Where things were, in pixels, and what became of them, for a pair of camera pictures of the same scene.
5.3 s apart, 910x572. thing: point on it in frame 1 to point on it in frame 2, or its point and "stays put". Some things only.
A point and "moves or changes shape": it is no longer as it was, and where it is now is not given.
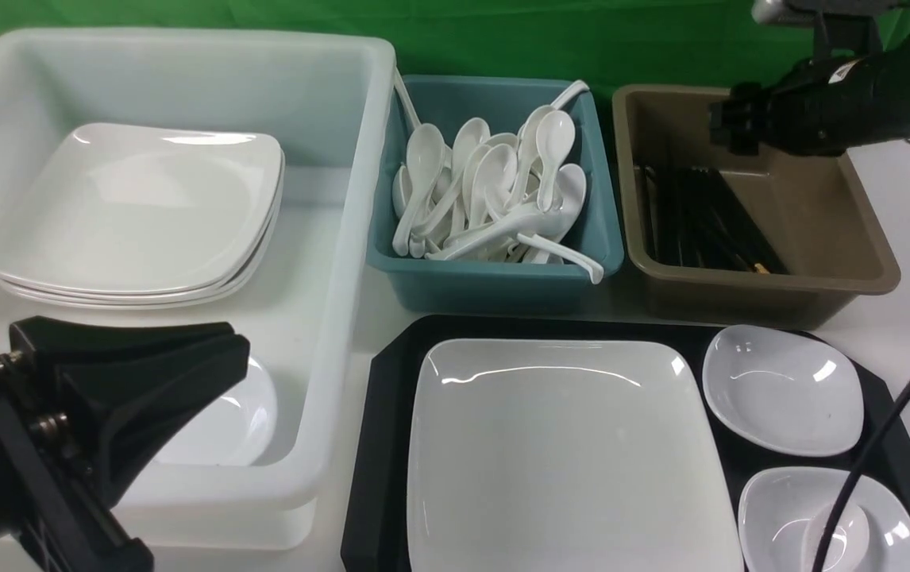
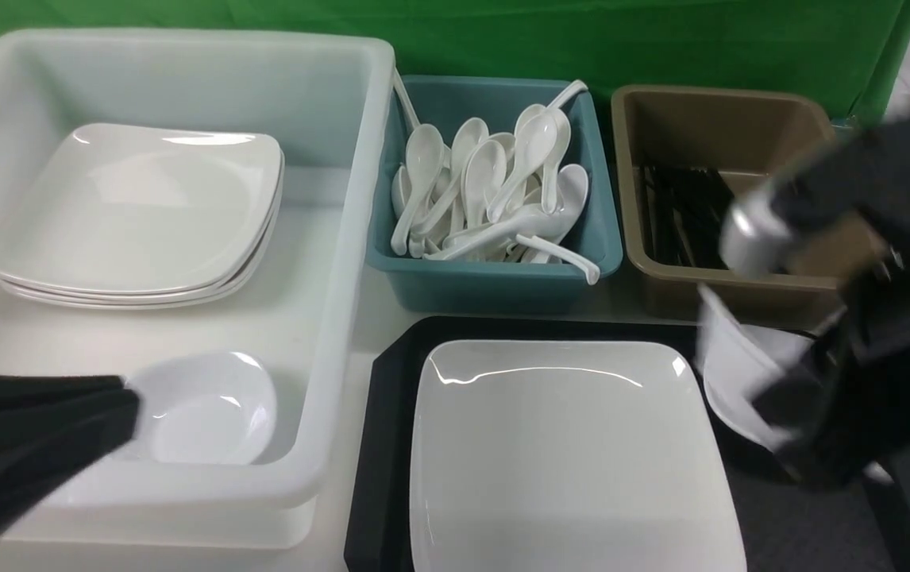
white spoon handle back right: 578,86 stays put
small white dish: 784,391 moves or changes shape
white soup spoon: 848,546 to 535,141
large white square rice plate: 564,455 stays put
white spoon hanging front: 595,271 stays put
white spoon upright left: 426,154 stays put
